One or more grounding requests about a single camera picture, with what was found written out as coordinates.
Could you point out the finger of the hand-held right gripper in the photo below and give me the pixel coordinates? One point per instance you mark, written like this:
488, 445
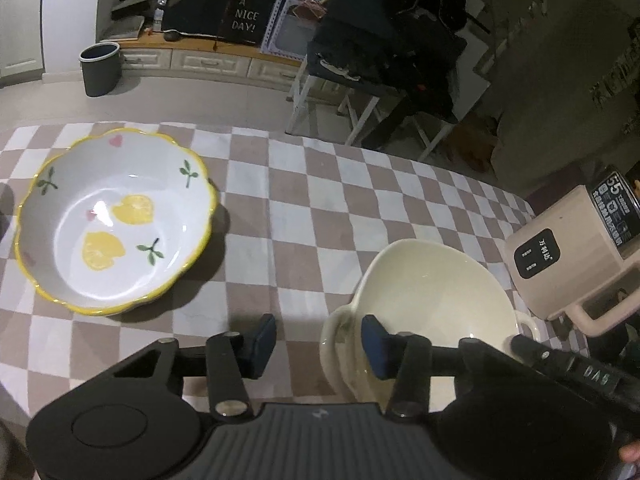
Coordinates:
537, 356

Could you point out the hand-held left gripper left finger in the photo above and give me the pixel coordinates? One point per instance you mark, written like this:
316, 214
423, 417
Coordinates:
263, 345

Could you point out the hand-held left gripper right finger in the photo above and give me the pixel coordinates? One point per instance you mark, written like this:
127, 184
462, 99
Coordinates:
376, 352

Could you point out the lemon print scalloped bowl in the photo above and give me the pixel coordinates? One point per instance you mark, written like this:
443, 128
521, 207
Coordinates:
120, 220

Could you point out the person's right hand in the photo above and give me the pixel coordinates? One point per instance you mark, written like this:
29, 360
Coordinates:
631, 453

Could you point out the pink electric kettle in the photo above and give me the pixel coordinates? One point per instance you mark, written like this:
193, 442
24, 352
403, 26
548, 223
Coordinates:
565, 270

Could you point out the brown white checkered tablecloth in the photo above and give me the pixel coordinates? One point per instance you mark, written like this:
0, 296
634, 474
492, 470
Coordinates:
300, 210

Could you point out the white framed side table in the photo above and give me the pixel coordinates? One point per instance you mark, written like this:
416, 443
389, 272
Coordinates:
301, 95

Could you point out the white cabinet with wooden top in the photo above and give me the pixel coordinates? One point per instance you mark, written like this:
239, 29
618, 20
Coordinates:
210, 62

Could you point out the light blue framed poster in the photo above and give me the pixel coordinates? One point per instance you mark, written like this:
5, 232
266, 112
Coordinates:
290, 30

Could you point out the grey trash bin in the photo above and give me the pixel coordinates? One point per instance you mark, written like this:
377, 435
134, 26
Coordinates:
100, 72

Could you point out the dark computer mouse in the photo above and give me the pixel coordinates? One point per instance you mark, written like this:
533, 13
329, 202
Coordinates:
171, 35

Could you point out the black lettered sign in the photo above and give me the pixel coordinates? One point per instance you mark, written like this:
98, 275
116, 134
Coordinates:
210, 10

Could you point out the clear plastic bottle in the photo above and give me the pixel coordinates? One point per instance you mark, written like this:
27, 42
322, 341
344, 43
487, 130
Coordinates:
158, 17

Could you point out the grey flat box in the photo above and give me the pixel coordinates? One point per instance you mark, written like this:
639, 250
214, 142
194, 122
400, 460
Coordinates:
122, 27

